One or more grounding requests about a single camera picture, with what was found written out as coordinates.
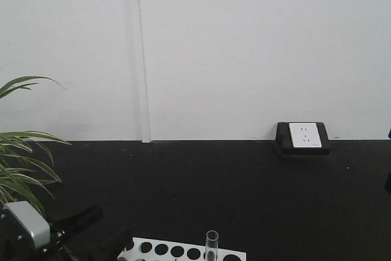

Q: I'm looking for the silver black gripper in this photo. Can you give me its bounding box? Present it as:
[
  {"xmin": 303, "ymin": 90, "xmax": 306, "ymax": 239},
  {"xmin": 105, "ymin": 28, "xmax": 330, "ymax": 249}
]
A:
[{"xmin": 1, "ymin": 201, "xmax": 133, "ymax": 260}]

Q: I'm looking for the glass test tube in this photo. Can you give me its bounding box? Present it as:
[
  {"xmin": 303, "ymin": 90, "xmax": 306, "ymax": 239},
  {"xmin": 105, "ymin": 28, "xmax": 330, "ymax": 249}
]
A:
[{"xmin": 205, "ymin": 230, "xmax": 219, "ymax": 261}]

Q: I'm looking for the white test tube rack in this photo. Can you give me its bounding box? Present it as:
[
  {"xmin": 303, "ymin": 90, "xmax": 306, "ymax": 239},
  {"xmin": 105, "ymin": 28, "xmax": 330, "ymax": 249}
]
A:
[{"xmin": 118, "ymin": 237, "xmax": 247, "ymax": 261}]

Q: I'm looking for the green spider plant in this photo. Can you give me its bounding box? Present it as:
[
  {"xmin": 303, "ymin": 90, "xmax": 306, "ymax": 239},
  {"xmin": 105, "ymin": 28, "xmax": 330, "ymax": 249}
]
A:
[{"xmin": 0, "ymin": 75, "xmax": 73, "ymax": 218}]

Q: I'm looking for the white wall cable duct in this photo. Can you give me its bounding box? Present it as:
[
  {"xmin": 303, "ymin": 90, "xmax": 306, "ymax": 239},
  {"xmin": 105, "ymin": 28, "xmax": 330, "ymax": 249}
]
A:
[{"xmin": 136, "ymin": 0, "xmax": 152, "ymax": 143}]

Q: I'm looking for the black wall socket box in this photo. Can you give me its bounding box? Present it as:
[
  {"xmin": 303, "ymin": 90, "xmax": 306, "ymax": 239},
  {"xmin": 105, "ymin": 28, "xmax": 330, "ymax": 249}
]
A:
[{"xmin": 276, "ymin": 122, "xmax": 331, "ymax": 156}]

